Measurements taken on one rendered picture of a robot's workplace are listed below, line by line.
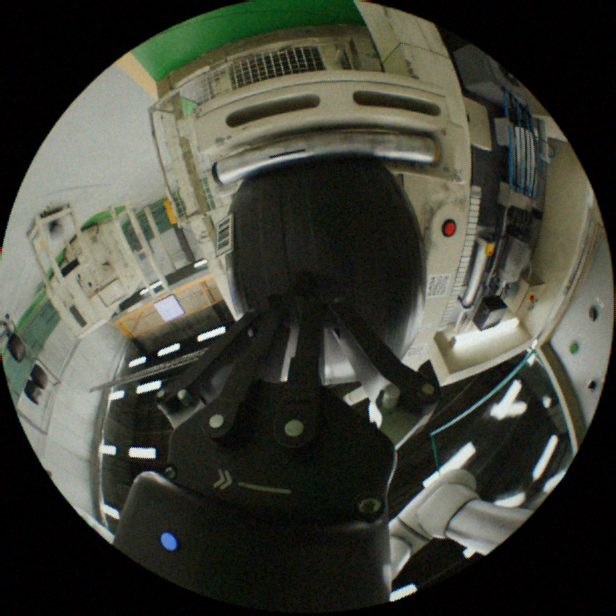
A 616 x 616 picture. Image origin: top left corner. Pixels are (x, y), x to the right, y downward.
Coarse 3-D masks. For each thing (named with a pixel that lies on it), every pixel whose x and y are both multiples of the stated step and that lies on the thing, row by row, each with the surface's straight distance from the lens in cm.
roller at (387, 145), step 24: (288, 144) 28; (312, 144) 28; (336, 144) 28; (360, 144) 29; (384, 144) 30; (408, 144) 31; (432, 144) 34; (216, 168) 31; (240, 168) 29; (264, 168) 29
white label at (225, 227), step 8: (232, 216) 27; (224, 224) 28; (232, 224) 27; (216, 232) 30; (224, 232) 28; (232, 232) 26; (216, 240) 29; (224, 240) 27; (232, 240) 26; (216, 248) 28; (224, 248) 27; (232, 248) 25; (216, 256) 28
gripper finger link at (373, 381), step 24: (336, 312) 12; (336, 336) 13; (360, 336) 9; (360, 360) 9; (384, 360) 8; (384, 384) 8; (408, 384) 7; (432, 384) 8; (408, 408) 8; (432, 408) 7
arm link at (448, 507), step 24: (456, 480) 56; (408, 504) 61; (432, 504) 54; (456, 504) 51; (480, 504) 51; (432, 528) 54; (456, 528) 50; (480, 528) 47; (504, 528) 45; (480, 552) 49
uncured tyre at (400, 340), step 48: (240, 192) 30; (288, 192) 25; (336, 192) 24; (384, 192) 26; (240, 240) 25; (288, 240) 22; (336, 240) 21; (384, 240) 22; (240, 288) 24; (336, 288) 21; (384, 288) 22; (384, 336) 26
